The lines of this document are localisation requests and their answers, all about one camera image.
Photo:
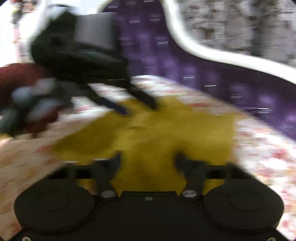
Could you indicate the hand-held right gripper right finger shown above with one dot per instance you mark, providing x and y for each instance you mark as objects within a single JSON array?
[{"x": 182, "y": 163}]

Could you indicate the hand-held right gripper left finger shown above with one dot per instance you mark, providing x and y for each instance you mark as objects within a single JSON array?
[{"x": 113, "y": 163}]

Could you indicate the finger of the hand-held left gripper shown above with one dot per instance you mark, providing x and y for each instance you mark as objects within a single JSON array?
[
  {"x": 144, "y": 97},
  {"x": 111, "y": 105}
]

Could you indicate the yellow small garment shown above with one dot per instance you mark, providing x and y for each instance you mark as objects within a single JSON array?
[{"x": 150, "y": 134}]

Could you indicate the person's left forearm red sleeve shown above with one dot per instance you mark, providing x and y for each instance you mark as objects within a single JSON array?
[{"x": 20, "y": 76}]

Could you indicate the person's left hand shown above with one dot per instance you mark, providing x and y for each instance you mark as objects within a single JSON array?
[{"x": 37, "y": 104}]

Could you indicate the grey pillow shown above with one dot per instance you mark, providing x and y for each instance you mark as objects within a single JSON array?
[{"x": 97, "y": 30}]

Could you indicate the floral bed sheet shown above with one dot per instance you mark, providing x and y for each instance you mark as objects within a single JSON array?
[{"x": 261, "y": 153}]

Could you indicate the purple tufted headboard white frame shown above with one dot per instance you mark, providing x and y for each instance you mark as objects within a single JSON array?
[{"x": 196, "y": 67}]

